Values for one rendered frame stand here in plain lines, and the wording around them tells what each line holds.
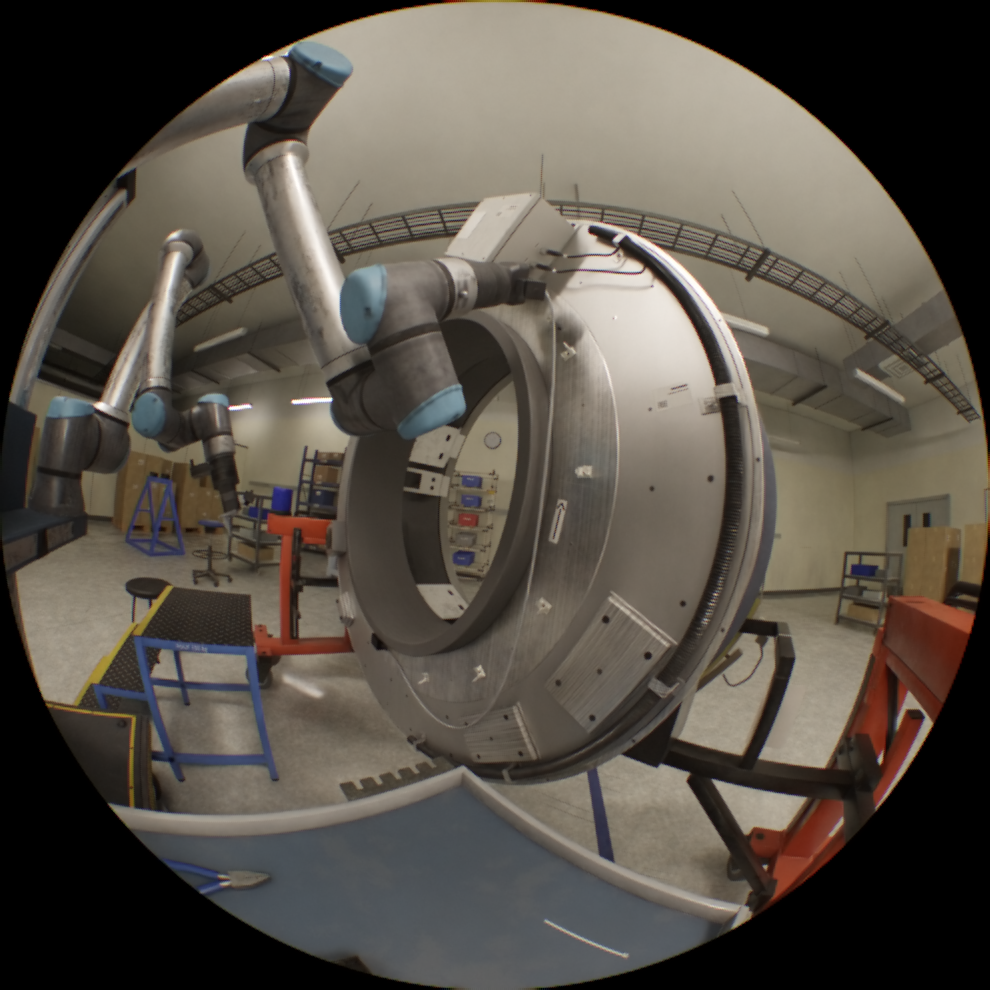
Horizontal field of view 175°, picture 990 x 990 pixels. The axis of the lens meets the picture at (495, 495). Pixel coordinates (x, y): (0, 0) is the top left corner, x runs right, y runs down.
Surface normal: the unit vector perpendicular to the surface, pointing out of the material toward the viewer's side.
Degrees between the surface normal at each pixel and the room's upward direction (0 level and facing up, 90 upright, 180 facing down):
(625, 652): 90
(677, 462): 90
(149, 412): 94
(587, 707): 90
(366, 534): 63
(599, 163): 180
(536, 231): 133
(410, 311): 100
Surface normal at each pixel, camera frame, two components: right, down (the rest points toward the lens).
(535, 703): -0.73, -0.14
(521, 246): 0.43, 0.68
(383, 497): 0.68, -0.11
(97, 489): 0.98, 0.10
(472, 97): -0.11, 0.99
